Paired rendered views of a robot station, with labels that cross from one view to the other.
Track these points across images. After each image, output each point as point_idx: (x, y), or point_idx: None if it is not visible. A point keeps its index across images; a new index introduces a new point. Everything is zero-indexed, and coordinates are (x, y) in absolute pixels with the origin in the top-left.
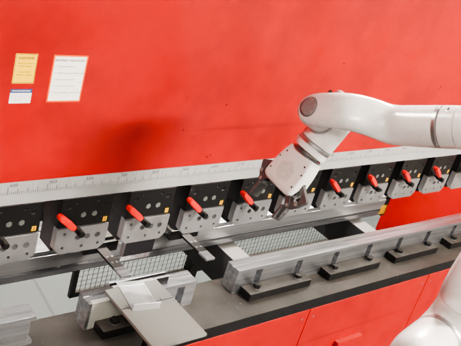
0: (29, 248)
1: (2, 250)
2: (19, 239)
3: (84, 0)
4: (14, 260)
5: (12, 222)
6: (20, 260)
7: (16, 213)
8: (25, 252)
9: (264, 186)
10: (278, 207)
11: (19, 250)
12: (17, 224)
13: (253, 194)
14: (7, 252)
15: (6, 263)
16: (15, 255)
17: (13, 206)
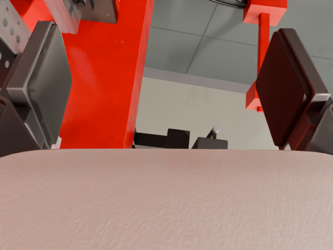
0: (3, 14)
1: (18, 35)
2: (7, 36)
3: None
4: (16, 13)
5: (5, 66)
6: (12, 5)
7: (0, 74)
8: (8, 13)
9: (42, 92)
10: (268, 126)
11: (10, 21)
12: (2, 58)
13: (68, 66)
14: (17, 29)
15: (20, 17)
16: (14, 19)
17: (0, 85)
